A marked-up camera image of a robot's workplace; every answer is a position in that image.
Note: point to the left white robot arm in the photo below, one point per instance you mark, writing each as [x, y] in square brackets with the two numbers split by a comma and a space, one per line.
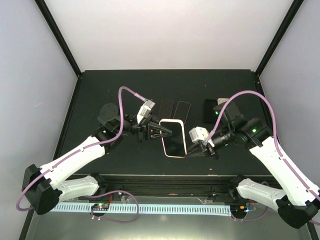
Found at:
[46, 186]

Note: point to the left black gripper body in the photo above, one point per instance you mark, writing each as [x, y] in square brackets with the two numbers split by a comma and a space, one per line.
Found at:
[142, 129]

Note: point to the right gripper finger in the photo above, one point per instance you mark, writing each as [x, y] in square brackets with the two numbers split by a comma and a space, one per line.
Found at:
[195, 148]
[196, 153]

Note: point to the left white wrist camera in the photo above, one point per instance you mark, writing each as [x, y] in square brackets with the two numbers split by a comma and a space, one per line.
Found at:
[144, 111]

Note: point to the black phone case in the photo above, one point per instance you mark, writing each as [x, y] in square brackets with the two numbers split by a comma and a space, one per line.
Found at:
[209, 114]

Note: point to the black phone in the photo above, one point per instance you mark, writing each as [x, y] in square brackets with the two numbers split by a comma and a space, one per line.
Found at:
[165, 109]

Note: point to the right black frame post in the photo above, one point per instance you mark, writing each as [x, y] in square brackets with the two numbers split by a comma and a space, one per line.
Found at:
[282, 29]

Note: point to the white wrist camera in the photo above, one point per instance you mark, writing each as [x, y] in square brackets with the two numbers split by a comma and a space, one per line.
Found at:
[201, 136]
[144, 111]

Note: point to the left black frame post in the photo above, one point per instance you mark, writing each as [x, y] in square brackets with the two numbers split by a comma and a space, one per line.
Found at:
[46, 13]

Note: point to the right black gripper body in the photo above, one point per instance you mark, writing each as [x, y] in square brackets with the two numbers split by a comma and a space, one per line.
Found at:
[210, 149]

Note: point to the right controller board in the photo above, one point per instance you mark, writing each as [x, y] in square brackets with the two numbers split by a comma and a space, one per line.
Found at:
[242, 208]

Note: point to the black frame post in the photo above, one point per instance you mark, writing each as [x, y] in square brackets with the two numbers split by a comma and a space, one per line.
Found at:
[282, 29]
[46, 13]

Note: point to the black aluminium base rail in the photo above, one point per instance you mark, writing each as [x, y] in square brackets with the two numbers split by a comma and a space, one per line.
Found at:
[219, 189]

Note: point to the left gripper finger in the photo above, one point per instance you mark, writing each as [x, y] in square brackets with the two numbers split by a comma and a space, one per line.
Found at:
[156, 128]
[160, 135]

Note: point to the light blue slotted cable duct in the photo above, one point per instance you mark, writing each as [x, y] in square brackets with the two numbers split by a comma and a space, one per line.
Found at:
[151, 209]

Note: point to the left controller board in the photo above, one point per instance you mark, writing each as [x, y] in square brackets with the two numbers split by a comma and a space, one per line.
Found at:
[100, 207]

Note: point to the controller board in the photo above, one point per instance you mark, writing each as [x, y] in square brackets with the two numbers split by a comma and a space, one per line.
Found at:
[242, 208]
[100, 207]

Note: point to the beige phone case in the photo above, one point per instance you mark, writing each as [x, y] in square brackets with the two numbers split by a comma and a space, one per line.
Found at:
[222, 100]

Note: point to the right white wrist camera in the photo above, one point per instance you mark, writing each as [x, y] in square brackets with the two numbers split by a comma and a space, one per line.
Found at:
[201, 136]

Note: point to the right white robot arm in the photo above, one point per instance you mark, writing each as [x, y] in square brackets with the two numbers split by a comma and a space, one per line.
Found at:
[298, 199]

